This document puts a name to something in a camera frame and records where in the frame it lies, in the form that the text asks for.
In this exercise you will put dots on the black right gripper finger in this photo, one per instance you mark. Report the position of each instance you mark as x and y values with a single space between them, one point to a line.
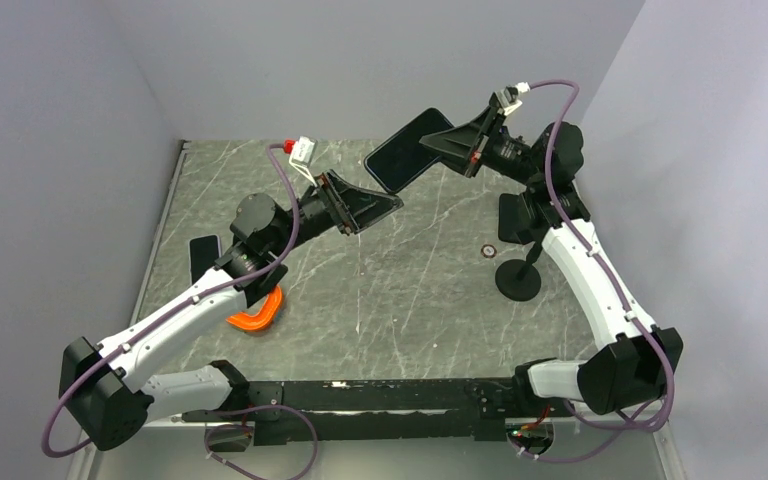
489 120
458 149

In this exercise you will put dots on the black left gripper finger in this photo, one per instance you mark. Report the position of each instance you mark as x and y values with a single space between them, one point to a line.
367 209
336 187

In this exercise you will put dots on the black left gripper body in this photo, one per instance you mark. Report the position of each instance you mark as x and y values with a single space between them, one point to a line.
323 211

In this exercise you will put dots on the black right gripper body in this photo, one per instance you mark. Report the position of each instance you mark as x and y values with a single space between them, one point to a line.
506 155

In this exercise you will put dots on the blue phone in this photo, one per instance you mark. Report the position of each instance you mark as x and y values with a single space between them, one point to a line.
401 159

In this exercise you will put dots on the black phone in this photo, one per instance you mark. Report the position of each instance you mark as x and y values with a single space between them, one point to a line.
203 252

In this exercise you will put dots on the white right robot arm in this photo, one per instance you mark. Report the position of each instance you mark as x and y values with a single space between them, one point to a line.
636 359

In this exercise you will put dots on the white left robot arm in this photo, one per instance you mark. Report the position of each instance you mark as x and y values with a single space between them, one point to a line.
112 388

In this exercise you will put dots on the round poker chip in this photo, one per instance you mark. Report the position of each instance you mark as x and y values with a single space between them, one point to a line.
488 251

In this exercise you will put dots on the black microphone stand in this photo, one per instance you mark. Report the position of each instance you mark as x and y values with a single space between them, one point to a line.
523 258

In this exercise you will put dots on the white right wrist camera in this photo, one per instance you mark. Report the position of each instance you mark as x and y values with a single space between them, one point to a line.
510 98

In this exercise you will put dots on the orange ring toy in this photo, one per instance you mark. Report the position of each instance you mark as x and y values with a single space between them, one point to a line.
263 319

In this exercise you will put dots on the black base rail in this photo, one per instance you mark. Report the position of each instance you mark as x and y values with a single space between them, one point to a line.
481 409

